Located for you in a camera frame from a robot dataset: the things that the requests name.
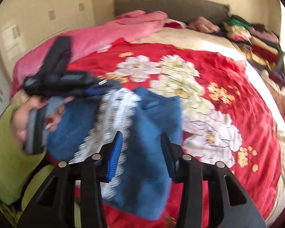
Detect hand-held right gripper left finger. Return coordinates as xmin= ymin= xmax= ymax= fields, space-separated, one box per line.
xmin=17 ymin=131 xmax=123 ymax=228

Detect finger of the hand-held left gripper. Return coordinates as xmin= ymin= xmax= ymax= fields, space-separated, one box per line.
xmin=83 ymin=79 xmax=123 ymax=98

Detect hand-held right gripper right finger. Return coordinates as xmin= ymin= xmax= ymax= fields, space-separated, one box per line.
xmin=161 ymin=131 xmax=266 ymax=228

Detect blue denim pants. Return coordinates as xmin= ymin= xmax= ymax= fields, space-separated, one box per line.
xmin=46 ymin=87 xmax=183 ymax=221

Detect person's left forearm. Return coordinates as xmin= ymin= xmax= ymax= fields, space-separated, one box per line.
xmin=0 ymin=104 xmax=48 ymax=205

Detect person's left hand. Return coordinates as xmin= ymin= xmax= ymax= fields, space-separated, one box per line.
xmin=11 ymin=96 xmax=67 ymax=148

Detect pink quilt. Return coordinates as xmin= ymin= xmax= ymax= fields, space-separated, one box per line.
xmin=9 ymin=10 xmax=169 ymax=95

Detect cream wardrobe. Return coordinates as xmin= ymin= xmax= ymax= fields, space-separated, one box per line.
xmin=0 ymin=0 xmax=95 ymax=81

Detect red floral blanket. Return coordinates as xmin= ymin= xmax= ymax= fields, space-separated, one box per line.
xmin=11 ymin=27 xmax=285 ymax=228

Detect maroon cloth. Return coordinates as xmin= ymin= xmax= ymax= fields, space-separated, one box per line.
xmin=164 ymin=20 xmax=187 ymax=29

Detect grey headboard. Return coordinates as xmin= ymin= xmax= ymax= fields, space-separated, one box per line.
xmin=114 ymin=0 xmax=231 ymax=25

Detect pink fluffy garment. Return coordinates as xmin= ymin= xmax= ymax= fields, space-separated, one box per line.
xmin=188 ymin=16 xmax=220 ymax=34

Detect dark purple cloth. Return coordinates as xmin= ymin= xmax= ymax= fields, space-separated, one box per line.
xmin=268 ymin=70 xmax=285 ymax=95

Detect pile of folded clothes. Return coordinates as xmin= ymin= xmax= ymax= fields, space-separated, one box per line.
xmin=222 ymin=14 xmax=285 ymax=70

